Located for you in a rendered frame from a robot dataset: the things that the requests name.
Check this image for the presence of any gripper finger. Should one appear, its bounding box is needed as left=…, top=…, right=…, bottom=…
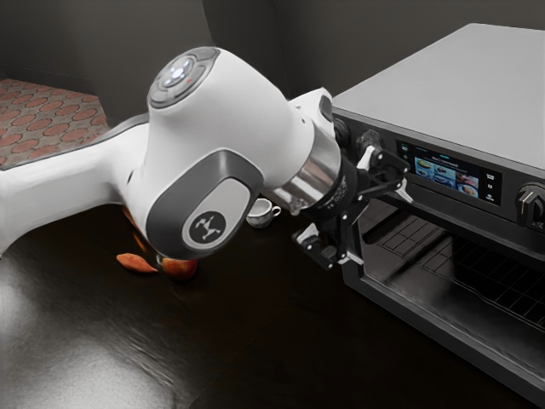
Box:
left=291, top=207, right=364, bottom=270
left=356, top=144, right=413, bottom=204

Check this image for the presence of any white teacup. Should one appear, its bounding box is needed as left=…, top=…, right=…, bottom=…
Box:
left=245, top=197, right=283, bottom=229

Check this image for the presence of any black countertop oven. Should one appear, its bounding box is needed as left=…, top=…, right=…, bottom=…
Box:
left=330, top=22, right=545, bottom=406

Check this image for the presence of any red apple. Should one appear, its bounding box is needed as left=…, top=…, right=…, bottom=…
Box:
left=160, top=255, right=199, bottom=281

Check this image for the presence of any orange sweet potato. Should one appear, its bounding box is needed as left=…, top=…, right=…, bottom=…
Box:
left=116, top=252, right=158, bottom=274

